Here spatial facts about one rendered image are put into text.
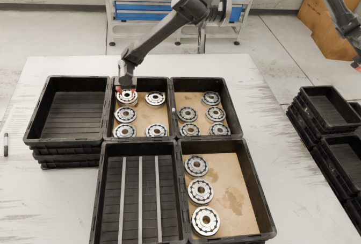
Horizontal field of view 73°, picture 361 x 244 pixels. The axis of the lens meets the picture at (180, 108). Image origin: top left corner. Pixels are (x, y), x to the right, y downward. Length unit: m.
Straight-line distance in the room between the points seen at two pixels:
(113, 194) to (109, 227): 0.12
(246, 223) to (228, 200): 0.10
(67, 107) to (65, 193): 0.41
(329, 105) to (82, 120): 1.83
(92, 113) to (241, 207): 0.80
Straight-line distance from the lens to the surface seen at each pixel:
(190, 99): 1.33
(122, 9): 3.03
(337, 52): 3.94
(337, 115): 2.21
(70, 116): 1.28
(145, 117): 1.22
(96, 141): 1.04
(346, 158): 2.13
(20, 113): 1.56
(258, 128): 1.48
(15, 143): 1.43
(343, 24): 1.20
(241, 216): 1.04
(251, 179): 1.05
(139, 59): 1.07
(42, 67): 1.82
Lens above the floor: 1.76
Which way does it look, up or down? 47 degrees down
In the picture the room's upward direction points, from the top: 9 degrees clockwise
